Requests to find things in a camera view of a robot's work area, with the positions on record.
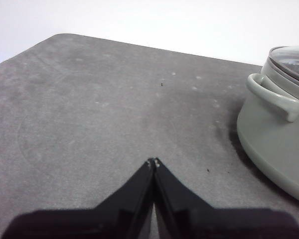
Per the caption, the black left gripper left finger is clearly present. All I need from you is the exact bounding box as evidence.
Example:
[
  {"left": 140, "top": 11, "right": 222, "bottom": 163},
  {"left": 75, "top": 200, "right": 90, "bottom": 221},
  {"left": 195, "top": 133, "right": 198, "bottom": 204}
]
[{"left": 1, "top": 157, "right": 155, "bottom": 239}]

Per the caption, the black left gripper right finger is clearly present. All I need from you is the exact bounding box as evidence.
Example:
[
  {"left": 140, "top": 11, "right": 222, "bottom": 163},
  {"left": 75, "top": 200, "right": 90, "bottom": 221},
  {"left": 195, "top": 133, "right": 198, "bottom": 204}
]
[{"left": 153, "top": 157, "right": 299, "bottom": 239}]

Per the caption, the pale green electric steamer pot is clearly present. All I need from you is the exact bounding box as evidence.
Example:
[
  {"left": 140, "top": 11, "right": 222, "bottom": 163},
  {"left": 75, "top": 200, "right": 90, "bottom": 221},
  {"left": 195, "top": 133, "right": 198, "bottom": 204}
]
[{"left": 236, "top": 46, "right": 299, "bottom": 205}]

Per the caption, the glass lid with green knob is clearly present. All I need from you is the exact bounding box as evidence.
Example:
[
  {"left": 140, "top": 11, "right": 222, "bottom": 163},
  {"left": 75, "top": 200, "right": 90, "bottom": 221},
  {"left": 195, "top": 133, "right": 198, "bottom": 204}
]
[{"left": 268, "top": 46, "right": 299, "bottom": 88}]

